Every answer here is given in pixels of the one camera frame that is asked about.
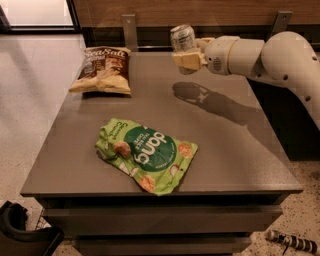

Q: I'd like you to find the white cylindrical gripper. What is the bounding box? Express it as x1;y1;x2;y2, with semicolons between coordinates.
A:
172;36;239;75

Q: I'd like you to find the silver 7up soda can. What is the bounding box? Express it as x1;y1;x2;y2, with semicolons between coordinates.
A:
170;24;199;75

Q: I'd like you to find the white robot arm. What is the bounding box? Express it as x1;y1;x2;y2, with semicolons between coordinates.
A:
173;31;320;128

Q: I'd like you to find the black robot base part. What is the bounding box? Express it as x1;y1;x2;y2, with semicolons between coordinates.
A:
0;201;64;256

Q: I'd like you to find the sea salt chip bag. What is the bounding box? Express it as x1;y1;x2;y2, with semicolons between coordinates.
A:
69;46;131;95

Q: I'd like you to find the green dang chip bag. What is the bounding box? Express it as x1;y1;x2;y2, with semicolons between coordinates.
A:
95;118;198;196

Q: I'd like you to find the grey drawer cabinet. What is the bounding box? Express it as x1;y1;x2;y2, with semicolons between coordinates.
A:
22;53;301;256

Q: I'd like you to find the left metal wall bracket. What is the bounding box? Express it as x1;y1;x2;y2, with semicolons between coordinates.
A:
122;14;138;52

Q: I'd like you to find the metal wall bracket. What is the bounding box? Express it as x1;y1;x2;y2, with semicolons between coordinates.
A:
266;10;293;39
122;14;138;52

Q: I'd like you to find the right metal wall bracket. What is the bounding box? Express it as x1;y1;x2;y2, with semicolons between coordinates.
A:
266;10;293;39

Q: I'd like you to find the black white striped cable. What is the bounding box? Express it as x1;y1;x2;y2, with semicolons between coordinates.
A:
265;229;319;255

